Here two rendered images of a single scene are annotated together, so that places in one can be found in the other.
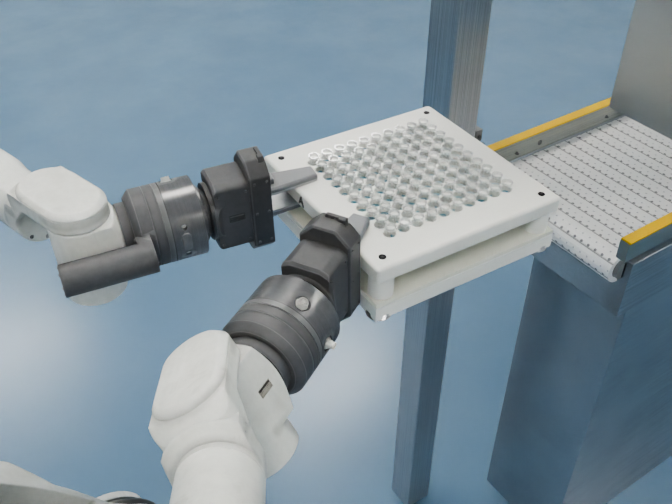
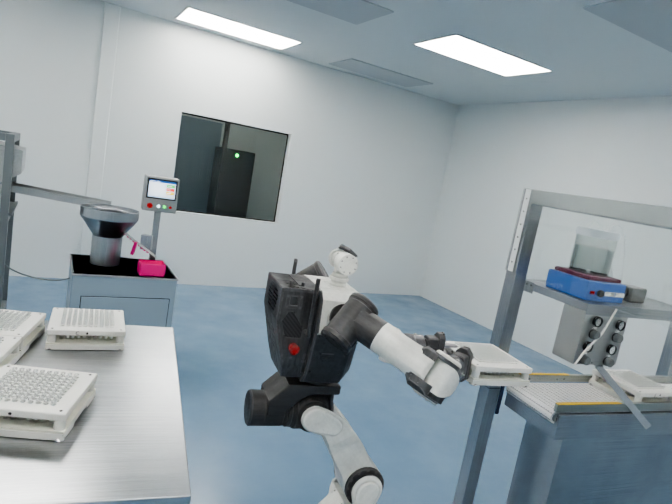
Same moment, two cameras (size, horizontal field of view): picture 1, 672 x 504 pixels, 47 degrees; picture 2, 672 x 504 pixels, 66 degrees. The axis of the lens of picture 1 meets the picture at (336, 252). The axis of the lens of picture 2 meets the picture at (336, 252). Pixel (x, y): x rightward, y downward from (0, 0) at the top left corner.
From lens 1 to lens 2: 1.21 m
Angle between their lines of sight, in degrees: 32
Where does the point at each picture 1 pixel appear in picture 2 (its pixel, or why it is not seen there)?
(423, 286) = (487, 379)
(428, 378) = (471, 479)
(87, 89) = not seen: hidden behind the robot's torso
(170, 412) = not seen: hidden behind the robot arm
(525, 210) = (521, 368)
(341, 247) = (468, 354)
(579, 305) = (541, 451)
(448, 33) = (500, 325)
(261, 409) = not seen: hidden behind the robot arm
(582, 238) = (542, 405)
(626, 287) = (557, 426)
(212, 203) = (428, 342)
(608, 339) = (552, 466)
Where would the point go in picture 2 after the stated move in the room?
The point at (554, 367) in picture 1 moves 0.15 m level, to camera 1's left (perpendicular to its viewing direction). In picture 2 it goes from (529, 486) to (493, 476)
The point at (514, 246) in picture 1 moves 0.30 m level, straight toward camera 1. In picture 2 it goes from (516, 380) to (500, 406)
